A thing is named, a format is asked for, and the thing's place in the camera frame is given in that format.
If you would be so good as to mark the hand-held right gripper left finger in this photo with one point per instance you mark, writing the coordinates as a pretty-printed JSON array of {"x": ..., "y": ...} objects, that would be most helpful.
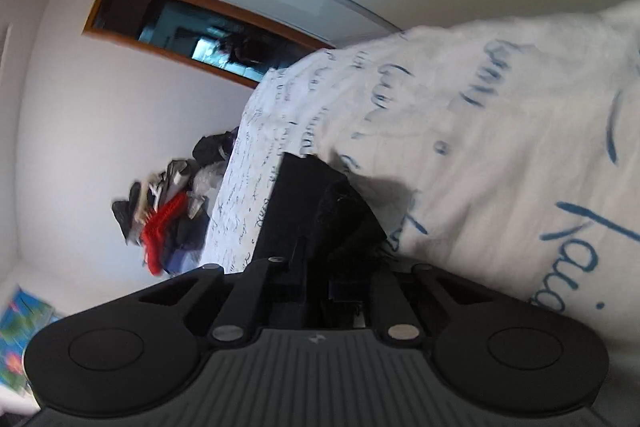
[{"x": 250, "y": 292}]

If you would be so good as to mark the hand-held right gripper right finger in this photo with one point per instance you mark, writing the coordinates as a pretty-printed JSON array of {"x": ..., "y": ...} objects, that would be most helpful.
[{"x": 345, "y": 292}]

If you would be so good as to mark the black pants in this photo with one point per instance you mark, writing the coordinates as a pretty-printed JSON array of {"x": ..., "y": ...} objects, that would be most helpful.
[{"x": 300, "y": 197}]

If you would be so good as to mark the pile of clothes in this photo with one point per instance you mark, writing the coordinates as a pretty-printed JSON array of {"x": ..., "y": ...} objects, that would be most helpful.
[{"x": 185, "y": 232}]

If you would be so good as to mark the red knit sweater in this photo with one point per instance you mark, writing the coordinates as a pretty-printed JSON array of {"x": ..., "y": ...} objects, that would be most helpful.
[{"x": 157, "y": 232}]

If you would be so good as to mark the black jacket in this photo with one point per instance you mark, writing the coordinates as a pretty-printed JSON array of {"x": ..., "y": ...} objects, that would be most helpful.
[{"x": 125, "y": 212}]

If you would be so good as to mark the black backpack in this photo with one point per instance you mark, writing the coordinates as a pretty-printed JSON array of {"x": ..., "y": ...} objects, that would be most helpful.
[{"x": 212, "y": 147}]

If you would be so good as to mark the white script-print bedsheet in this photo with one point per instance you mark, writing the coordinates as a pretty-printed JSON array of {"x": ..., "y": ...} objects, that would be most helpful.
[{"x": 475, "y": 132}]

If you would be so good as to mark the lotus print curtain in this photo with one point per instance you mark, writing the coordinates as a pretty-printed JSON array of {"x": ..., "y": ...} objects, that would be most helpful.
[{"x": 25, "y": 337}]

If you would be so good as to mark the wooden door frame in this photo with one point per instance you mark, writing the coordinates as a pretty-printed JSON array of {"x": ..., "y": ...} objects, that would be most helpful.
[{"x": 200, "y": 10}]

